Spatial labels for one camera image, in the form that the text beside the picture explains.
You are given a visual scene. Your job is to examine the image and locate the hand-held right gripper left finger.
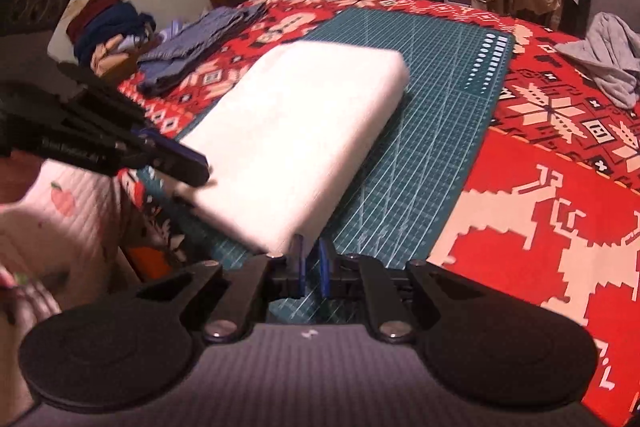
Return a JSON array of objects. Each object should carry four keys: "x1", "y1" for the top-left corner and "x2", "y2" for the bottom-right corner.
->
[{"x1": 132, "y1": 235, "x2": 306, "y2": 347}]

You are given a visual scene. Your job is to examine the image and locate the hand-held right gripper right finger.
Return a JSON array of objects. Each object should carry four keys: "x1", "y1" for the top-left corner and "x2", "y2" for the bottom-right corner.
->
[{"x1": 318, "y1": 237, "x2": 483, "y2": 344}]

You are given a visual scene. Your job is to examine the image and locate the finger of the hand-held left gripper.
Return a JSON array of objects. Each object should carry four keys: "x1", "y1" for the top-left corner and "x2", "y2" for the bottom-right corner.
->
[{"x1": 122, "y1": 129, "x2": 210, "y2": 188}]

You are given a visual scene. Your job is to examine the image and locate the white knit sweater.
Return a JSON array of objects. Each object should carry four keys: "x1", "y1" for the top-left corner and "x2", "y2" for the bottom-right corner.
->
[{"x1": 177, "y1": 41, "x2": 412, "y2": 255}]

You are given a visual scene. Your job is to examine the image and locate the folded blue jeans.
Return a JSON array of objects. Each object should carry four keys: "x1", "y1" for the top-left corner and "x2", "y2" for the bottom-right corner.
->
[
  {"x1": 137, "y1": 52, "x2": 211, "y2": 98},
  {"x1": 137, "y1": 6, "x2": 266, "y2": 72}
]

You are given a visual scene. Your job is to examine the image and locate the maroon folded cloth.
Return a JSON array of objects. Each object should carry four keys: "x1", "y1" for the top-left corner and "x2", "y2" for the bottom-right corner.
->
[{"x1": 67, "y1": 0, "x2": 121, "y2": 42}]

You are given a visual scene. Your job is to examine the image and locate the navy blue cloth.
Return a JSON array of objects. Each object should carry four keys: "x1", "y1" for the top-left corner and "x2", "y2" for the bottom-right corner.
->
[{"x1": 75, "y1": 2, "x2": 156, "y2": 62}]

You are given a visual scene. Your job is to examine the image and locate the green cutting mat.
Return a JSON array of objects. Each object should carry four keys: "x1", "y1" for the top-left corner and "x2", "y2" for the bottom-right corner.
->
[{"x1": 135, "y1": 7, "x2": 516, "y2": 325}]

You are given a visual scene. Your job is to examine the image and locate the red patterned blanket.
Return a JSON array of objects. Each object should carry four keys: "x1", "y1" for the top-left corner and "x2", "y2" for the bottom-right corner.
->
[{"x1": 117, "y1": 0, "x2": 640, "y2": 427}]

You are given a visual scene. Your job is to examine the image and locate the crumpled grey garment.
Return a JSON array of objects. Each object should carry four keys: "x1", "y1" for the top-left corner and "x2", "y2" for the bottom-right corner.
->
[{"x1": 555, "y1": 12, "x2": 640, "y2": 110}]

